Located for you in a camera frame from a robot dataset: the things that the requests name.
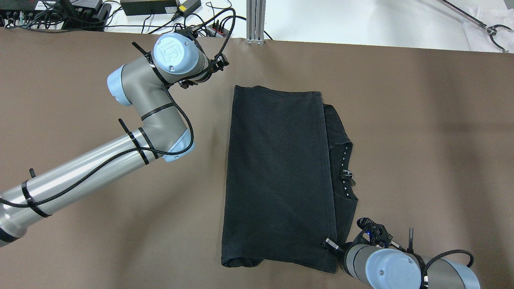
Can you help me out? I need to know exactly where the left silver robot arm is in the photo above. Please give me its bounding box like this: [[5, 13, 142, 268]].
[[0, 31, 229, 246]]

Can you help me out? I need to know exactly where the black printed t-shirt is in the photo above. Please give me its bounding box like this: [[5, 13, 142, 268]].
[[221, 85, 358, 274]]

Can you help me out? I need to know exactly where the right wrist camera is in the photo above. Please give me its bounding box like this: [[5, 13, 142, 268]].
[[355, 217, 393, 248]]

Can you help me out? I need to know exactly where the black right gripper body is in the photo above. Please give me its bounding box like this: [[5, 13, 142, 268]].
[[337, 240, 361, 265]]

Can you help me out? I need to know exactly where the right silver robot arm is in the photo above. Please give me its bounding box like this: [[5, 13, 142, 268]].
[[323, 238, 481, 289]]

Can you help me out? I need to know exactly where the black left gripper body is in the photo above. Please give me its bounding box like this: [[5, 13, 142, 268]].
[[179, 60, 214, 83]]

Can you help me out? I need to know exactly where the black power adapter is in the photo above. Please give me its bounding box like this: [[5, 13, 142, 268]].
[[120, 0, 179, 16]]

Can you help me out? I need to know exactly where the metal grabber tool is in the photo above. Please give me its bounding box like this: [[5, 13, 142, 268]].
[[438, 0, 513, 53]]

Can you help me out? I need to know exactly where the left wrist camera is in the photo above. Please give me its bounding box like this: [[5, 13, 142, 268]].
[[174, 25, 200, 41]]

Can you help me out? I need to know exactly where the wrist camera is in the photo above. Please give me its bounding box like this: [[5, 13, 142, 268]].
[[355, 217, 393, 248], [174, 25, 200, 41]]

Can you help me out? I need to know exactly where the aluminium post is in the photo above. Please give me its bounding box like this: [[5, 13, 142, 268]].
[[246, 0, 266, 45]]

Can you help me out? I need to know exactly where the black electronics box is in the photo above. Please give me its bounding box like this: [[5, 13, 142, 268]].
[[56, 0, 112, 31]]

